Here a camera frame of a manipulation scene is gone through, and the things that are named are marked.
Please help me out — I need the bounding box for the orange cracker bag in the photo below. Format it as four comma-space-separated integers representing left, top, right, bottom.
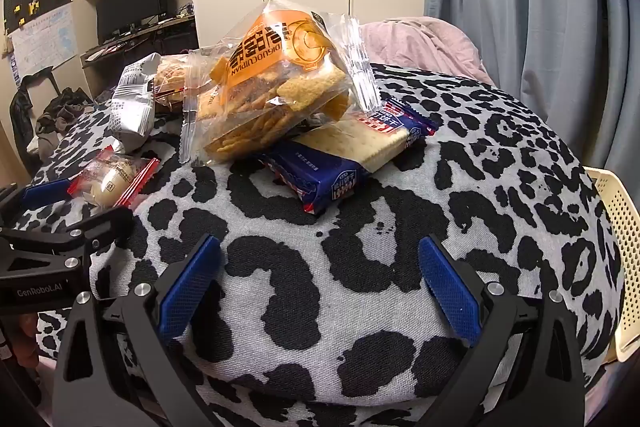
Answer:
181, 0, 383, 165

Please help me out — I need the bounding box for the white wall calendar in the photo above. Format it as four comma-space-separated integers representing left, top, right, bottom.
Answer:
7, 4, 80, 72

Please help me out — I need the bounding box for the red-edged round pastry packet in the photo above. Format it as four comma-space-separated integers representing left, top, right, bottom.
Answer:
67, 151, 161, 208

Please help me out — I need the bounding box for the cream plastic basket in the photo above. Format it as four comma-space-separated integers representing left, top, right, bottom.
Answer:
585, 166, 640, 363

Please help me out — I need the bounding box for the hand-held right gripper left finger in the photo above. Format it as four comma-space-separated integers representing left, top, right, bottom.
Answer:
51, 234, 226, 427

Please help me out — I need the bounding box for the cluttered wooden desk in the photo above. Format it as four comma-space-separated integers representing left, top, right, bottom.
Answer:
80, 14, 198, 68

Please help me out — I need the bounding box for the leopard print blanket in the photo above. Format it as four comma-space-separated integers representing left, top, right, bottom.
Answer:
10, 62, 626, 427

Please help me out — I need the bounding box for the person's left hand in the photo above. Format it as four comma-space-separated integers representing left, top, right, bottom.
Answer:
9, 314, 40, 370

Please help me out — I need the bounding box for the clear cookie bag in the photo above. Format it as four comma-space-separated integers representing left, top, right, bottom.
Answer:
150, 52, 193, 112

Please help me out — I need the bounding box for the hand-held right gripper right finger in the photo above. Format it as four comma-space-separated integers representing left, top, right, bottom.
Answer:
417, 234, 586, 427

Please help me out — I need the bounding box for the black jacket on chair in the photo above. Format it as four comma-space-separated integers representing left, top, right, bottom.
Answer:
10, 74, 41, 162

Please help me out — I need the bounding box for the pile of dark clothes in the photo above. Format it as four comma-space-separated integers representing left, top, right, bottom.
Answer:
37, 87, 96, 142

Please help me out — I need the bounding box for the white grey snack bag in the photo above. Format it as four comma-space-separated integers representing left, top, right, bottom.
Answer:
111, 53, 162, 152

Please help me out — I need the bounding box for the blue cracker packet clear window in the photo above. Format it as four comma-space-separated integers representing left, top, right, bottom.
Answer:
295, 97, 441, 172

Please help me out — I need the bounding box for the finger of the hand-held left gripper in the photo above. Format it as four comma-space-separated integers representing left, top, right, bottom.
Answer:
0, 179, 74, 228
0, 207, 135, 281

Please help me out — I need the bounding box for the pink duvet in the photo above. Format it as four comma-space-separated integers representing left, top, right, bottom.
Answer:
357, 17, 501, 88

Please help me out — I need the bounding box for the dark blue cracker packet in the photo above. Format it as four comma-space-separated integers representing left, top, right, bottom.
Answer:
260, 141, 372, 214

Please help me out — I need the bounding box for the black computer monitor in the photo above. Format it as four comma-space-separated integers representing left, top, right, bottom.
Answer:
95, 0, 161, 44

